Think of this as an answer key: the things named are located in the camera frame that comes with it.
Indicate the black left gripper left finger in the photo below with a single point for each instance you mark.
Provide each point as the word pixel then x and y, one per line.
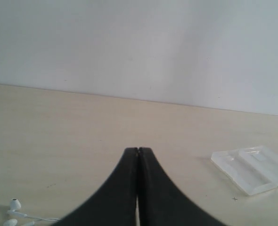
pixel 115 202

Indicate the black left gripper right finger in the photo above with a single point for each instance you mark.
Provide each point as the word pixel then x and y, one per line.
pixel 161 202

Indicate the clear plastic hinged case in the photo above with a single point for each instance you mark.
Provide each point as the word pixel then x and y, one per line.
pixel 253 170

